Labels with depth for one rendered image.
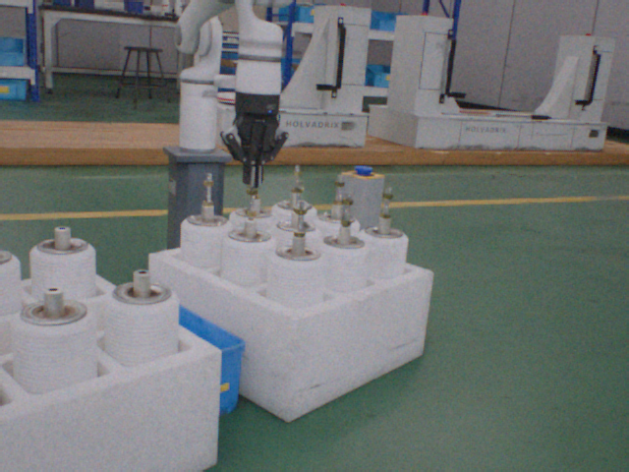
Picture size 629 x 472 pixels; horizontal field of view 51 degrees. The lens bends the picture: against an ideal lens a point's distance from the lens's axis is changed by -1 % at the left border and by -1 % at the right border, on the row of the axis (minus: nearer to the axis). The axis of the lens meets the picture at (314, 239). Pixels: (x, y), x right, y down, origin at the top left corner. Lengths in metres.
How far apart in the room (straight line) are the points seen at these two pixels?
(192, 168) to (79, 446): 0.97
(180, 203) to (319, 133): 1.87
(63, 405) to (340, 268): 0.53
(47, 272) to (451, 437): 0.68
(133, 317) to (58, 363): 0.11
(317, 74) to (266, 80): 2.55
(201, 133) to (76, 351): 0.97
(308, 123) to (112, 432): 2.74
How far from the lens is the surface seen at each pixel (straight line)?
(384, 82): 6.75
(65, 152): 3.08
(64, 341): 0.81
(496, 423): 1.19
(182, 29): 1.67
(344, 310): 1.10
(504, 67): 8.23
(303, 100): 3.61
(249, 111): 1.09
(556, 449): 1.16
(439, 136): 3.89
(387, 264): 1.24
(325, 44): 3.64
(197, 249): 1.22
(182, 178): 1.69
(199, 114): 1.68
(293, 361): 1.04
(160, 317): 0.86
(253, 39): 1.09
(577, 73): 4.75
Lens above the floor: 0.58
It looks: 16 degrees down
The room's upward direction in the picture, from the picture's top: 5 degrees clockwise
